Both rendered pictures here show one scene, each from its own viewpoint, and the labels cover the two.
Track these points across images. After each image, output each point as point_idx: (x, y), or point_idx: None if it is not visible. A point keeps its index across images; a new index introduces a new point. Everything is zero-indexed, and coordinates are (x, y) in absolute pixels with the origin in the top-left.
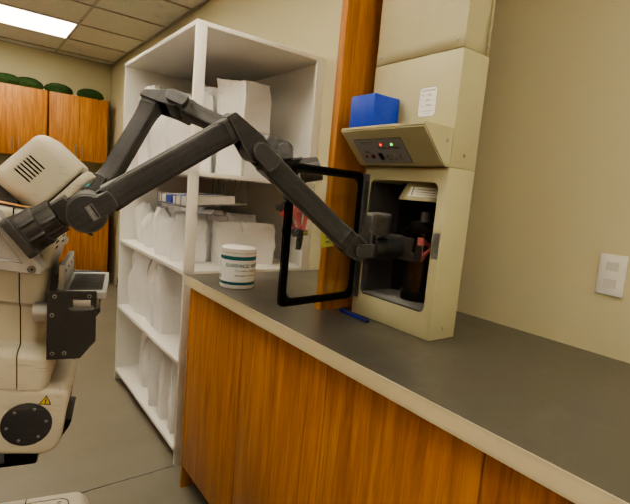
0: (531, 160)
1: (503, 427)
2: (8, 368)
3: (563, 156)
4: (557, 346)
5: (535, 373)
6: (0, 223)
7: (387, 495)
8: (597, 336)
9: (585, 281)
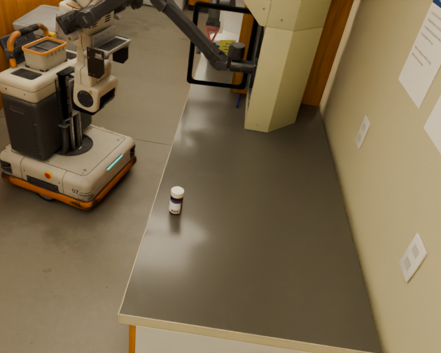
0: (377, 27)
1: (174, 167)
2: (78, 74)
3: (385, 32)
4: (322, 163)
5: (257, 164)
6: (55, 19)
7: None
8: (347, 168)
9: (357, 131)
